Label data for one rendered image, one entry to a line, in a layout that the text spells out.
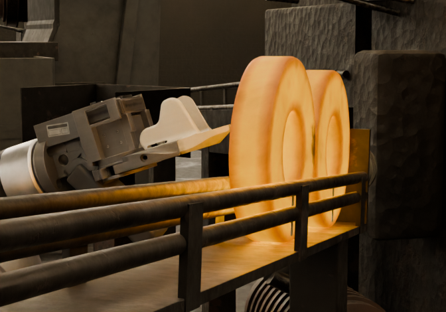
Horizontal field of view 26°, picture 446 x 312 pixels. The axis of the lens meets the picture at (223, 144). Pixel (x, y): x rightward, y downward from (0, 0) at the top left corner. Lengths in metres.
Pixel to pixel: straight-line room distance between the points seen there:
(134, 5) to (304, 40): 2.64
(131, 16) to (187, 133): 3.34
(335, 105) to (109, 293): 0.47
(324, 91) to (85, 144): 0.26
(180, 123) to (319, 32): 0.71
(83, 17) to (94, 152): 3.28
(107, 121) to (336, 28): 0.67
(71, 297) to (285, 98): 0.32
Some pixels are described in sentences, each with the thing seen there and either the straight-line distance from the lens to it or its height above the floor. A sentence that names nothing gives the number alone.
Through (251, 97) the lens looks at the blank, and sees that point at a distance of 0.75.
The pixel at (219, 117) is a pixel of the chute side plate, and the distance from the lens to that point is 1.89.
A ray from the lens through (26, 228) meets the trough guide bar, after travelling 0.37.
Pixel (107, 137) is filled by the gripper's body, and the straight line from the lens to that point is 1.02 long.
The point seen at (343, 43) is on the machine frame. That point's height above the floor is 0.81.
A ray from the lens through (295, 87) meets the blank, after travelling 0.81.
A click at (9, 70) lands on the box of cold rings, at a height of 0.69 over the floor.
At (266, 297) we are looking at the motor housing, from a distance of 1.17.
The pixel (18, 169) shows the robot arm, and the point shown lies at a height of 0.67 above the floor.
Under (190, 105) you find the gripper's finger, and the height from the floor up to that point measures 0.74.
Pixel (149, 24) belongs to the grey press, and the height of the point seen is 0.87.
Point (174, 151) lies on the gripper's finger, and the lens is 0.98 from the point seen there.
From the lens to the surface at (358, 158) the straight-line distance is 1.04.
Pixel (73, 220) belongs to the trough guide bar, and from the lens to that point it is 0.40.
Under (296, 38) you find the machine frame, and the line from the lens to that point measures 1.77.
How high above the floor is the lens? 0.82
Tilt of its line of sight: 6 degrees down
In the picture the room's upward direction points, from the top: straight up
